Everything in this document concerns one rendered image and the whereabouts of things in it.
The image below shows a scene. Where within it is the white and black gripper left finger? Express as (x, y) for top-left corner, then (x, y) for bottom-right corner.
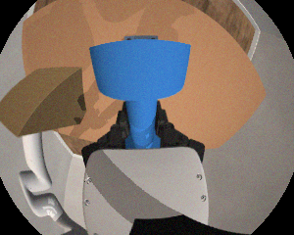
(81, 102), (130, 167)

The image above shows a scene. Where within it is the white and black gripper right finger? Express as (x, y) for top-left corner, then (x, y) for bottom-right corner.
(155, 101), (205, 163)

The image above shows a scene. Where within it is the blue dumbbell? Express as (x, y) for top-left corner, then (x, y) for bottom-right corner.
(89, 39), (191, 149)

